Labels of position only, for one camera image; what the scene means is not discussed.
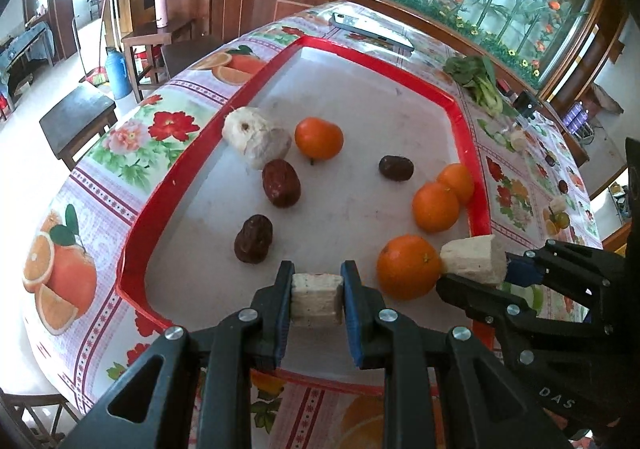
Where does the small green fruit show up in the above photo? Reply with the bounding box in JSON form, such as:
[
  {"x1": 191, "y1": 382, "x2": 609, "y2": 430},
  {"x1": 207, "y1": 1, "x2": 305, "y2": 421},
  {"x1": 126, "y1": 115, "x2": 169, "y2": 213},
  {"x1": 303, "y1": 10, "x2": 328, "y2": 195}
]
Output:
[{"x1": 553, "y1": 212, "x2": 570, "y2": 230}]

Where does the small orange tangerine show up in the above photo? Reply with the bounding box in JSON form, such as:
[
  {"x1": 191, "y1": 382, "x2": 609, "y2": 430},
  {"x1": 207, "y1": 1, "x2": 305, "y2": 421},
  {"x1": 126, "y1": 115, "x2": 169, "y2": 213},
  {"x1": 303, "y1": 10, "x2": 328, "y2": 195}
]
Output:
[{"x1": 411, "y1": 181, "x2": 460, "y2": 233}]

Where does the dark red jujube date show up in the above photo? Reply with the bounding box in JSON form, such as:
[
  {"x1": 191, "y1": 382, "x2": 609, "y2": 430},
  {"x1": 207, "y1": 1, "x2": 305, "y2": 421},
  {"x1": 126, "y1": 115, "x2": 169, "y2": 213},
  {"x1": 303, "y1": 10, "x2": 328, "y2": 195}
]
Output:
[{"x1": 262, "y1": 158, "x2": 302, "y2": 208}]

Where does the floral plastic tablecloth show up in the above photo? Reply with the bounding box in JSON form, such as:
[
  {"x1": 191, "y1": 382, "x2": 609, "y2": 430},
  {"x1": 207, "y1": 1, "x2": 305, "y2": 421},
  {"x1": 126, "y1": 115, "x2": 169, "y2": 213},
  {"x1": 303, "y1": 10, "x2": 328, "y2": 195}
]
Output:
[{"x1": 26, "y1": 1, "x2": 600, "y2": 448}]

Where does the orange tangerine on tray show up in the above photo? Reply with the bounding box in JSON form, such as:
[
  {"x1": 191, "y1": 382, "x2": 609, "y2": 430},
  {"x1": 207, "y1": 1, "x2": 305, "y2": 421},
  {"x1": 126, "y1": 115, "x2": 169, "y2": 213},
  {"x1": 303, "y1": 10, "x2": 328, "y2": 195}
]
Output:
[
  {"x1": 436, "y1": 163, "x2": 474, "y2": 206},
  {"x1": 294, "y1": 117, "x2": 344, "y2": 162}
]

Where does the black cylindrical device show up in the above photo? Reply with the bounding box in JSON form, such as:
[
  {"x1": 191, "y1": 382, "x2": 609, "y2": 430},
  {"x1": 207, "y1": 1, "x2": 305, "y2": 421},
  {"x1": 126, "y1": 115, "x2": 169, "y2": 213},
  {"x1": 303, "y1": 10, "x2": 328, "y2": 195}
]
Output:
[{"x1": 513, "y1": 90, "x2": 540, "y2": 120}]

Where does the dark date on tray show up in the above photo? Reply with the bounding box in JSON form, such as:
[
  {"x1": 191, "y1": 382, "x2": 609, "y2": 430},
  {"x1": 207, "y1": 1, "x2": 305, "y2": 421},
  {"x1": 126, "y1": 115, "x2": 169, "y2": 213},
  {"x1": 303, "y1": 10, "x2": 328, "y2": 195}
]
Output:
[{"x1": 378, "y1": 155, "x2": 414, "y2": 181}]

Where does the red rimmed white tray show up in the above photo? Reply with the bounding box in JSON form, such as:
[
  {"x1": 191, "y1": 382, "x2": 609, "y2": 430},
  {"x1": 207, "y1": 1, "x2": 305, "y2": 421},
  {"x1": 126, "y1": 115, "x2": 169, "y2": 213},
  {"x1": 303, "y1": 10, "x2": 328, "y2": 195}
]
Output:
[{"x1": 115, "y1": 34, "x2": 494, "y2": 349}]

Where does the green leafy vegetable bunch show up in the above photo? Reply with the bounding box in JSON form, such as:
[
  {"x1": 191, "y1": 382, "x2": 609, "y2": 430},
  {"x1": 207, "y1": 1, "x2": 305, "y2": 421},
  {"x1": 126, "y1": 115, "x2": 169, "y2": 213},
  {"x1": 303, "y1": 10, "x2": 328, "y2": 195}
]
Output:
[{"x1": 444, "y1": 56, "x2": 503, "y2": 117}]

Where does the dark wooden stool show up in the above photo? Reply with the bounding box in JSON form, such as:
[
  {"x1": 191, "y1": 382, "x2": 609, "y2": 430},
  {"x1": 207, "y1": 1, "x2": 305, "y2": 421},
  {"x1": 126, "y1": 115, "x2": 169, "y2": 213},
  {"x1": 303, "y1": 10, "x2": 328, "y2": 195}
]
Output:
[{"x1": 39, "y1": 83, "x2": 117, "y2": 172}]

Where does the blue water jug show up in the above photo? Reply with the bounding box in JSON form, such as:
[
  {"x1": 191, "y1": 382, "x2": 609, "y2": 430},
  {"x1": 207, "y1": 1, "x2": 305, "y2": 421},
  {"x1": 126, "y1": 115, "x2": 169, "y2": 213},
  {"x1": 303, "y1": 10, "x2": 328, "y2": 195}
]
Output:
[{"x1": 104, "y1": 47, "x2": 132, "y2": 100}]

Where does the pink thermos bottle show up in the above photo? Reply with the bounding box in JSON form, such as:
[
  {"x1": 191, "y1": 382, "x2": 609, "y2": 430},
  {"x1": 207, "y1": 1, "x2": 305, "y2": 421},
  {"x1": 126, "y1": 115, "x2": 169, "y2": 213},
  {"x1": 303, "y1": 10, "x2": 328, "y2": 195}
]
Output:
[{"x1": 154, "y1": 0, "x2": 169, "y2": 28}]

